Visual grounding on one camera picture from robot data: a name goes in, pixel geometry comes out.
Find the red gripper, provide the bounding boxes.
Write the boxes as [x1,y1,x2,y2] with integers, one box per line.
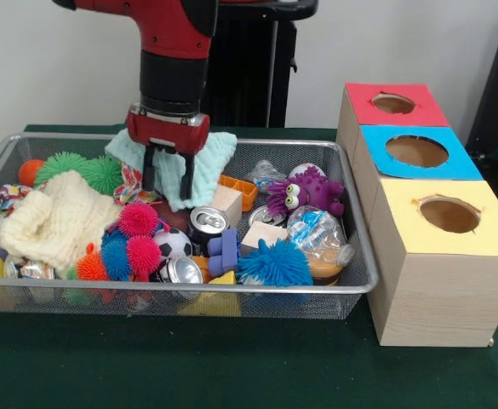
[125,101,211,200]

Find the white cloth with colourful dots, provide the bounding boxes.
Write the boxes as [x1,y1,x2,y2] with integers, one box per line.
[114,161,163,205]

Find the mint green waffle cloth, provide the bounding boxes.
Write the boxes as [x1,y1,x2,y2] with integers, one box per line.
[105,130,238,210]

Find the wooden box with three holes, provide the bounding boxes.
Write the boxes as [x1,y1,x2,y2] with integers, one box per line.
[335,82,498,349]

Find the cream waffle cloth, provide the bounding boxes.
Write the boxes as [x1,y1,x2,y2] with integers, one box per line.
[0,170,124,278]

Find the orange smooth ball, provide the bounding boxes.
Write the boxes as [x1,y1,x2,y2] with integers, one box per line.
[17,158,47,187]

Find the blue spiky rubber ball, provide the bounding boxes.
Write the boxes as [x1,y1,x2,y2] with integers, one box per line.
[236,239,316,287]

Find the purple spiky monster toy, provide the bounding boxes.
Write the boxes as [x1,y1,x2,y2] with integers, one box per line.
[267,172,346,216]

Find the crushed clear plastic bottle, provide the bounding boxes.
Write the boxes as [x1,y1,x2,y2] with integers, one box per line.
[286,205,357,265]

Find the tan toy burger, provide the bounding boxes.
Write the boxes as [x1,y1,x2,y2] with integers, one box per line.
[307,255,346,287]

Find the silver wire mesh bin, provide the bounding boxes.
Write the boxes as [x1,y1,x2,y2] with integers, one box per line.
[0,131,381,321]

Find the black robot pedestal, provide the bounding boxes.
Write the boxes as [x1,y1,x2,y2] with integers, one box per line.
[201,0,320,129]

